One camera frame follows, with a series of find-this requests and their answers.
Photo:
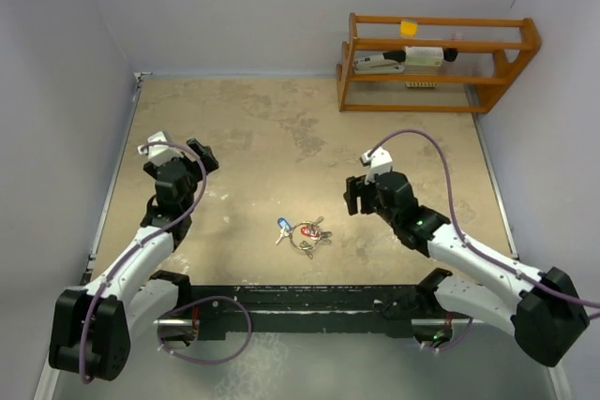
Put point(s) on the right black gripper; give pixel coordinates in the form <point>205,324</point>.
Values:
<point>355,187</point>

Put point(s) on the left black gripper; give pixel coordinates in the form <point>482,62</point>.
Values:
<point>203,152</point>

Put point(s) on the silver keys bunch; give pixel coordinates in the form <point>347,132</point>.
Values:
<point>325,236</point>

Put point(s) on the blue capped key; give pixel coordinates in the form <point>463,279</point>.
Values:
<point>285,230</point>

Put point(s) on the large silver keyring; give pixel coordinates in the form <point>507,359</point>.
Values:
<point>301,242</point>

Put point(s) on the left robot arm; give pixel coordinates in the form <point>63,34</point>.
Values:
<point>95,325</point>

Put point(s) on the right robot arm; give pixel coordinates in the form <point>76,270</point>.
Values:
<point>541,310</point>

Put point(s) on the staples strip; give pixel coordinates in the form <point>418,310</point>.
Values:
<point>421,85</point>

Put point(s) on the white stapler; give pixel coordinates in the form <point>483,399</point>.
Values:
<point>380,64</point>

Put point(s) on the white green box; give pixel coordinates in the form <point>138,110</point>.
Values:
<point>423,56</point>

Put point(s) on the black round object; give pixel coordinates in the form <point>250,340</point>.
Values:
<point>450,54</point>

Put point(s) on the yellow sticky block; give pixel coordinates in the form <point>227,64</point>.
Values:
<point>408,29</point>

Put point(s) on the wooden shelf rack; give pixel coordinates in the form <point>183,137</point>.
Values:
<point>485,54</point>

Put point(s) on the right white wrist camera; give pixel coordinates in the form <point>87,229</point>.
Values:
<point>378,162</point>

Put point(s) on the black base frame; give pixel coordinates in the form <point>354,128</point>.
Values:
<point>209,312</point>

